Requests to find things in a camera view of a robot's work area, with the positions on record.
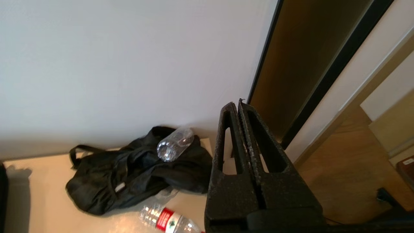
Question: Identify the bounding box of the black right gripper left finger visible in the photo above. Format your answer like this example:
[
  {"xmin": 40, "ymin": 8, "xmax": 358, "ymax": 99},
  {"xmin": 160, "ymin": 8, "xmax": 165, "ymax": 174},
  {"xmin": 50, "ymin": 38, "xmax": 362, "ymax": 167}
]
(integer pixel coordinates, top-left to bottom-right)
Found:
[{"xmin": 204, "ymin": 102, "xmax": 264, "ymax": 233}]

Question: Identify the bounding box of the clear empty plastic bottle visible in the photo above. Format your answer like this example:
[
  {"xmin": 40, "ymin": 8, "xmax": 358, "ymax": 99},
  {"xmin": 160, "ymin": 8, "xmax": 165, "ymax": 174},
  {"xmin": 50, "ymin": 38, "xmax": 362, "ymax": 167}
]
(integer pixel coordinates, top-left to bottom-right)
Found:
[{"xmin": 157, "ymin": 128, "xmax": 195, "ymax": 162}]

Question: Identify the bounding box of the crumpled plastic wrapper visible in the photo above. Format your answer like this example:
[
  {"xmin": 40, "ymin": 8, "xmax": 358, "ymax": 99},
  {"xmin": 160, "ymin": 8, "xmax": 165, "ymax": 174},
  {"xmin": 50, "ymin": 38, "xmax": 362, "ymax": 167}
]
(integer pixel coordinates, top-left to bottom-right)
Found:
[{"xmin": 140, "ymin": 202, "xmax": 205, "ymax": 233}]

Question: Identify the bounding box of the dark brown door frame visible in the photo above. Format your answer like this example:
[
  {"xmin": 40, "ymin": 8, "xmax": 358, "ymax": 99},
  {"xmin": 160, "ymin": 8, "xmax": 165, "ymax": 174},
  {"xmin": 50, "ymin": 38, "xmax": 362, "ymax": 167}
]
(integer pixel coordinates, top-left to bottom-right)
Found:
[{"xmin": 247, "ymin": 0, "xmax": 396, "ymax": 150}]

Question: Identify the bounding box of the black crumpled cloth bag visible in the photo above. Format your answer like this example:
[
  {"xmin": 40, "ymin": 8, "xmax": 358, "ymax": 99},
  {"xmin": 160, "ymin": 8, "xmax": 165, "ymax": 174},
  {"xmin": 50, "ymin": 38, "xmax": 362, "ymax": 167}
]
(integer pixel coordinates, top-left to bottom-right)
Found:
[{"xmin": 66, "ymin": 126, "xmax": 213, "ymax": 216}]

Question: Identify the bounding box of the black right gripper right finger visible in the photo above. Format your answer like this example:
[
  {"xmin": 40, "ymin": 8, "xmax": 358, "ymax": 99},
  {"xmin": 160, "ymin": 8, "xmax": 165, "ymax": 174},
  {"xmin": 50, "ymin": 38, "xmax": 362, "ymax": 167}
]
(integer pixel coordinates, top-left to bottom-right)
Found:
[{"xmin": 238, "ymin": 99, "xmax": 321, "ymax": 208}]

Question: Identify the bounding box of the dark brown box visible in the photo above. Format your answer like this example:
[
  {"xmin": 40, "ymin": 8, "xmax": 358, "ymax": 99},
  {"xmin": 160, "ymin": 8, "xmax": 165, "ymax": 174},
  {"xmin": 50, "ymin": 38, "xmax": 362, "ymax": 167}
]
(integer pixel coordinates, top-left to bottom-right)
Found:
[{"xmin": 396, "ymin": 155, "xmax": 414, "ymax": 191}]

